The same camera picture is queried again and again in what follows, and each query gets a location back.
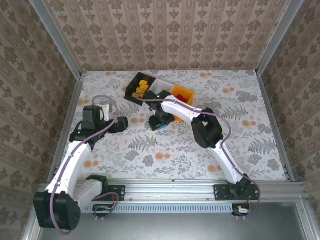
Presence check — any grey metal panel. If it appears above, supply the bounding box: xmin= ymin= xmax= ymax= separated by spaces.
xmin=37 ymin=202 xmax=310 ymax=240

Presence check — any aluminium lower frame rail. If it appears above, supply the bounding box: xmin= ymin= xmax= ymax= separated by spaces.
xmin=21 ymin=212 xmax=42 ymax=240
xmin=295 ymin=201 xmax=316 ymax=240

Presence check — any aluminium frame post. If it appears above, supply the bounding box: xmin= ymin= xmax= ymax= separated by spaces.
xmin=29 ymin=0 xmax=83 ymax=79
xmin=255 ymin=0 xmax=305 ymax=76

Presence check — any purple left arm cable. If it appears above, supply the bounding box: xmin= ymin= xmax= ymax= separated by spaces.
xmin=49 ymin=94 xmax=120 ymax=236

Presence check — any grey slotted cable duct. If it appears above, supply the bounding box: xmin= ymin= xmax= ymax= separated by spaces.
xmin=83 ymin=202 xmax=235 ymax=214

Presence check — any white plastic bin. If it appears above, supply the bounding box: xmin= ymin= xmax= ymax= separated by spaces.
xmin=149 ymin=78 xmax=176 ymax=95

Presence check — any black plastic bin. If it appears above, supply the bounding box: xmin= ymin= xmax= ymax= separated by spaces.
xmin=124 ymin=71 xmax=159 ymax=107

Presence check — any floral patterned table cover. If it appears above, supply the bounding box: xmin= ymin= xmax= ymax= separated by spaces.
xmin=53 ymin=70 xmax=288 ymax=181

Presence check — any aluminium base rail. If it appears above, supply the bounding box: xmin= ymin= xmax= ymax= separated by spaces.
xmin=37 ymin=178 xmax=307 ymax=202

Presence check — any aluminium table side rail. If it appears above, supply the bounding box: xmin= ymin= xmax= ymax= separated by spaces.
xmin=47 ymin=73 xmax=86 ymax=185
xmin=256 ymin=71 xmax=296 ymax=182

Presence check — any yellow plastic bin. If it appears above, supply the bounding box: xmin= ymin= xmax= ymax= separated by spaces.
xmin=171 ymin=85 xmax=196 ymax=123

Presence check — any small connector board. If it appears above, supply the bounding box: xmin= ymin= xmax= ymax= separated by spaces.
xmin=231 ymin=203 xmax=254 ymax=216
xmin=92 ymin=203 xmax=114 ymax=214

